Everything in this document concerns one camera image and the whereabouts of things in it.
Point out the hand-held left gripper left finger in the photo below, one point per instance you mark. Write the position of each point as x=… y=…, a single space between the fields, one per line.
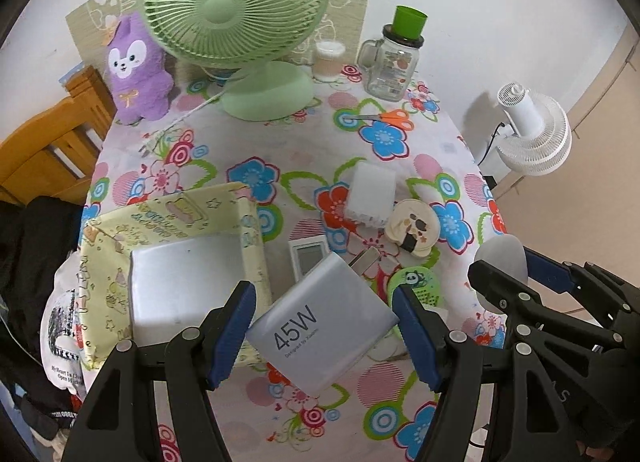
x=235 y=332

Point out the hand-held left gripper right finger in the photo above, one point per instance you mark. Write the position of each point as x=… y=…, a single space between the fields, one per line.
x=415 y=332

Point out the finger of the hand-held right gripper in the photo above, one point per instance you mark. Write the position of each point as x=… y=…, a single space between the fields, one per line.
x=547 y=267
x=500 y=289

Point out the white round object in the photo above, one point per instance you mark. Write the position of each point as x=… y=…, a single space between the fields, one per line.
x=500 y=254

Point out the grey-white power charger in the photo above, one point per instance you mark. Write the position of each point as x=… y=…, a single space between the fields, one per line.
x=320 y=312

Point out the beige round hedgehog mirror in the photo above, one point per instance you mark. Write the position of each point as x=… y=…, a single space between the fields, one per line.
x=420 y=222

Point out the small white screen device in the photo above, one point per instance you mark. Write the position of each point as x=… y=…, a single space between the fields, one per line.
x=310 y=254

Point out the yellow fabric storage box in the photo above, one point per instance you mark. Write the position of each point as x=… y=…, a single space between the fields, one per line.
x=150 y=212

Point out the green panda comb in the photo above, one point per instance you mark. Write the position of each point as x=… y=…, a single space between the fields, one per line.
x=420 y=279

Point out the white clip fan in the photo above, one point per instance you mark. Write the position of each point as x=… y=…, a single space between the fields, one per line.
x=540 y=137

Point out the white plug adapter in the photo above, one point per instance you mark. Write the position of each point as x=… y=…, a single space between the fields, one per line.
x=372 y=192

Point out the white printed bag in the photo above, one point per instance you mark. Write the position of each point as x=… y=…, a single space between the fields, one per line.
x=60 y=332

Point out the floral tablecloth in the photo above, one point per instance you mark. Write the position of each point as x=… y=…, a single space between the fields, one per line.
x=300 y=152

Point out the black clothing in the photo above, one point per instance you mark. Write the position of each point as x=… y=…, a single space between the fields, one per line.
x=30 y=267

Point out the glass jar mug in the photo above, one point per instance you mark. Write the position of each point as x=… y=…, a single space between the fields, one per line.
x=390 y=72

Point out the purple plush toy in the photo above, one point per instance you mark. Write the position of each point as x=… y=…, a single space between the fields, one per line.
x=137 y=82

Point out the wooden chair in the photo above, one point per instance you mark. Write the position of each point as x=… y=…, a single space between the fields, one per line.
x=45 y=137

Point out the green plastic cup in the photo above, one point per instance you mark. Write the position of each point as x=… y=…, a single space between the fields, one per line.
x=410 y=22

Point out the cotton swab container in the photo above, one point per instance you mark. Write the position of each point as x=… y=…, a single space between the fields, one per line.
x=328 y=62

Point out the green desk fan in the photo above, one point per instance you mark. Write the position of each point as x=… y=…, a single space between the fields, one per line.
x=220 y=7

